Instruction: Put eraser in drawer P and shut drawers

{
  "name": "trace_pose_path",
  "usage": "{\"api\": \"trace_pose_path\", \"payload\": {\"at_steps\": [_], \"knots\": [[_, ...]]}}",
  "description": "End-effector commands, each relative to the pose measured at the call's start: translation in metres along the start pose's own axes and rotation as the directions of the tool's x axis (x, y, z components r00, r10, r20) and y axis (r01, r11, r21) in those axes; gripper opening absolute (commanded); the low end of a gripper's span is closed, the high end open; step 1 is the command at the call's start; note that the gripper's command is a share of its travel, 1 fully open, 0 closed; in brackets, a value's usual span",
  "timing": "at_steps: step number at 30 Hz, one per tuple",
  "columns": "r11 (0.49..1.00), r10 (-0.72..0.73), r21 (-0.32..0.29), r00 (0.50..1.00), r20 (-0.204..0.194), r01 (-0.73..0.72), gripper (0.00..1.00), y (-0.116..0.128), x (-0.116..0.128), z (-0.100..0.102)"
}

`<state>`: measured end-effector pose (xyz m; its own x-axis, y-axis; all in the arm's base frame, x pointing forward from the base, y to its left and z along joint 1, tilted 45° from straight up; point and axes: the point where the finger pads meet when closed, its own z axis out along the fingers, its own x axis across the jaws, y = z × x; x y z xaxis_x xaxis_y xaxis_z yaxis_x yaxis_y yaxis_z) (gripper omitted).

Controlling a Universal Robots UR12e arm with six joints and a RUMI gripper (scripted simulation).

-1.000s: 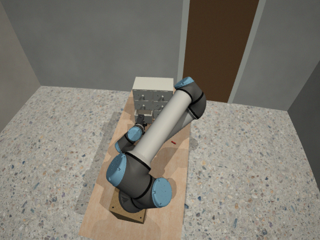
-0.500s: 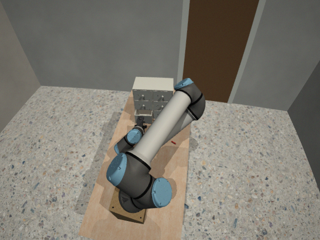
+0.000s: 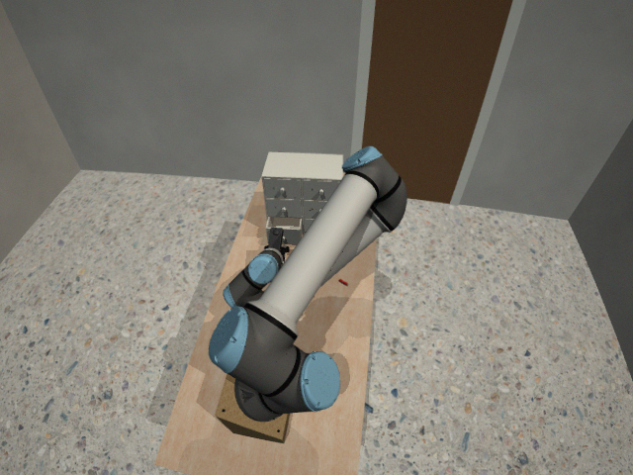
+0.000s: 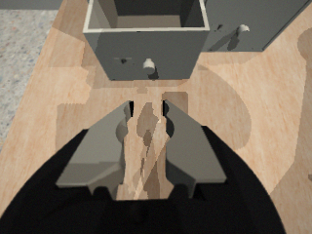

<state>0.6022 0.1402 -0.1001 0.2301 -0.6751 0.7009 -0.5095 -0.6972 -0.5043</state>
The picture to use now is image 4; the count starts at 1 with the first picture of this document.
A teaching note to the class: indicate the grey chest of drawers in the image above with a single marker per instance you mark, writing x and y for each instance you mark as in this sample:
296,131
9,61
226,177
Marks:
280,31

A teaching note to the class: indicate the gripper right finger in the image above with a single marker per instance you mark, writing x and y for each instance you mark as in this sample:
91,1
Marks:
213,172

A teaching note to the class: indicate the grey drawer front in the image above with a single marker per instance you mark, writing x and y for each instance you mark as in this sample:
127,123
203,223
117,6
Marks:
134,40
256,20

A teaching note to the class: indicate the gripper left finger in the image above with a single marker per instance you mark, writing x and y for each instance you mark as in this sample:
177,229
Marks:
91,159

